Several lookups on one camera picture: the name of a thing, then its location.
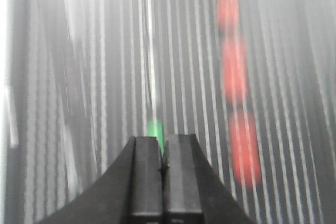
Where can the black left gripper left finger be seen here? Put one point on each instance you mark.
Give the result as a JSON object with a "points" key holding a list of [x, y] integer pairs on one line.
{"points": [[130, 191]]}

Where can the green round push button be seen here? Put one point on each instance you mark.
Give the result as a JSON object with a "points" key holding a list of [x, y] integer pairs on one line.
{"points": [[155, 129]]}

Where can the black perforated pegboard panel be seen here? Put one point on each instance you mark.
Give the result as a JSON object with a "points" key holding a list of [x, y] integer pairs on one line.
{"points": [[84, 76]]}

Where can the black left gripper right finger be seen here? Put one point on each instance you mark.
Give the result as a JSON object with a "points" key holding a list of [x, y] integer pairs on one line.
{"points": [[192, 192]]}

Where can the red round push button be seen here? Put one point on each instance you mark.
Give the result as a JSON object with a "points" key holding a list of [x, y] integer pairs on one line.
{"points": [[244, 148]]}

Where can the upper red round button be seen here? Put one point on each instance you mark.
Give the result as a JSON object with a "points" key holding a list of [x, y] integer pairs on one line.
{"points": [[234, 69]]}

